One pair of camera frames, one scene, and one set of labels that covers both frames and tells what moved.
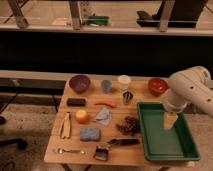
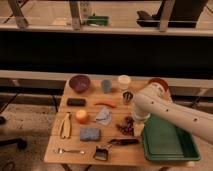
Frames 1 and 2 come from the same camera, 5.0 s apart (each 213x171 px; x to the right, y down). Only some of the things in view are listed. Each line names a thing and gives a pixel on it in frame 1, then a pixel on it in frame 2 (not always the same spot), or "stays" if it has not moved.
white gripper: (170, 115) to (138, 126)
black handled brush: (130, 141) stays
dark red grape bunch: (129, 126) stays
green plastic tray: (165, 144) stays
